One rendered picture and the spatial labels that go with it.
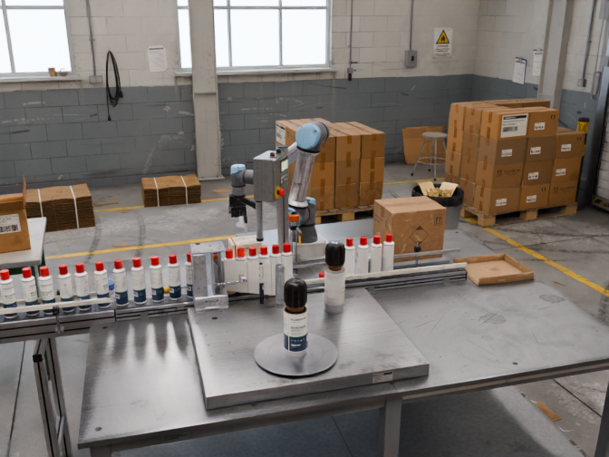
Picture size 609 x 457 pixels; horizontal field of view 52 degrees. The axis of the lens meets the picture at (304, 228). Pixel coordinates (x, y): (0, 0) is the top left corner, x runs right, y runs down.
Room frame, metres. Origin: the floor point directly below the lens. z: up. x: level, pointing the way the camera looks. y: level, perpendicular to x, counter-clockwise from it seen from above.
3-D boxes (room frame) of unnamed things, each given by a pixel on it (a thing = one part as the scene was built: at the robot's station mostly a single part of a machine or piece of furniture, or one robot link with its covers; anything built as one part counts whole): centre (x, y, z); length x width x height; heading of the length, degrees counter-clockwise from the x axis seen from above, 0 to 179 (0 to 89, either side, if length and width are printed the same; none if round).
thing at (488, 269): (2.90, -0.94, 0.85); 0.30 x 0.26 x 0.04; 105
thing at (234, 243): (3.17, 0.32, 0.87); 0.16 x 0.12 x 0.07; 107
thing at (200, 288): (2.45, 0.41, 1.01); 0.14 x 0.13 x 0.26; 105
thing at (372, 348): (2.18, 0.02, 0.86); 0.80 x 0.67 x 0.05; 105
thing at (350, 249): (2.71, -0.21, 0.98); 0.05 x 0.05 x 0.20
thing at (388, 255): (2.76, -0.40, 0.98); 0.05 x 0.05 x 0.20
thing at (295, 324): (2.02, 0.03, 1.04); 0.09 x 0.09 x 0.29
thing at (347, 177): (6.72, -0.25, 0.45); 1.20 x 0.84 x 0.89; 21
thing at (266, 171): (2.70, 0.15, 1.38); 0.17 x 0.10 x 0.19; 160
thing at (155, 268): (2.48, 0.64, 0.98); 0.05 x 0.05 x 0.20
